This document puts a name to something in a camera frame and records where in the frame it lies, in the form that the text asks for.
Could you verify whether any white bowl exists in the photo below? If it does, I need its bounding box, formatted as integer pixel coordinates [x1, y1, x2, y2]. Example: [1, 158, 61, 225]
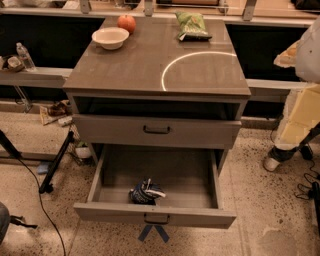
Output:
[92, 27, 129, 50]

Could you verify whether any small white plant pot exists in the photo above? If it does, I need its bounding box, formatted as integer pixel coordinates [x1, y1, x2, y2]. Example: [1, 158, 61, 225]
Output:
[75, 141, 92, 159]

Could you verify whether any clear plastic water bottle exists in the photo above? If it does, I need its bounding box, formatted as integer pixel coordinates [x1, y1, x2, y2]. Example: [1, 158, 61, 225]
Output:
[16, 42, 36, 71]

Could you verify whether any blue chip bag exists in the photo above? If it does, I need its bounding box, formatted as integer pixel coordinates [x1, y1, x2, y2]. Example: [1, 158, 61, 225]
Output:
[129, 178, 166, 205]

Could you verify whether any black tripod leg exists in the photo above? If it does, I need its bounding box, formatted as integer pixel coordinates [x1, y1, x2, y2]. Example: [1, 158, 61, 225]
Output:
[39, 131, 74, 194]

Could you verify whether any brown bowl on ledge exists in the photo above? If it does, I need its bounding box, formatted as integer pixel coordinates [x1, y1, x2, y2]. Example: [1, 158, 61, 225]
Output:
[0, 55, 24, 72]

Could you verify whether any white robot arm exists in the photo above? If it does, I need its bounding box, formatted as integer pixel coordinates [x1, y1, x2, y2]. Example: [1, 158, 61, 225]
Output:
[274, 17, 320, 150]

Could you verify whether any black floor cable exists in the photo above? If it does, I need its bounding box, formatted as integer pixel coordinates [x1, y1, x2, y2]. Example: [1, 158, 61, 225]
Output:
[16, 156, 68, 256]

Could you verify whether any crumpled snack wrapper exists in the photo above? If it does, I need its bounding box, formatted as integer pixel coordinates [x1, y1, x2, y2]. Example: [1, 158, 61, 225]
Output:
[40, 101, 68, 125]

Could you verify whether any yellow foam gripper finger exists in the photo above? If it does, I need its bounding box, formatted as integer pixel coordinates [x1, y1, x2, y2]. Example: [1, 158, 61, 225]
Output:
[275, 83, 320, 150]

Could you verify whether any open grey lower drawer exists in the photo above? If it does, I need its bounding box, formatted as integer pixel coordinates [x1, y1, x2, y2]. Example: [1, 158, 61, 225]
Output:
[74, 145, 236, 229]

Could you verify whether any white sneaker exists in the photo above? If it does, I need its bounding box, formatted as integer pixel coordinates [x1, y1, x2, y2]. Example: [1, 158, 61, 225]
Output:
[263, 157, 279, 172]

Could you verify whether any closed grey upper drawer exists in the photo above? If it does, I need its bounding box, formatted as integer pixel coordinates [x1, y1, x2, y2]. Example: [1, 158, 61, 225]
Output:
[73, 114, 241, 149]

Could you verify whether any grey drawer cabinet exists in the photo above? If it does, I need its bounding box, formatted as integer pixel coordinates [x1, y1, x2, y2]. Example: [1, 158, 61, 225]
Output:
[63, 17, 250, 166]

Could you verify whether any green chip bag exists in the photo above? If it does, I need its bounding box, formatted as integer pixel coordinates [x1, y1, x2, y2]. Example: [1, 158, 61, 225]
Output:
[175, 11, 212, 41]

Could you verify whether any red apple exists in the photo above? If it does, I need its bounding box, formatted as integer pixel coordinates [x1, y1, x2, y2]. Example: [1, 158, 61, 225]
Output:
[117, 15, 136, 34]

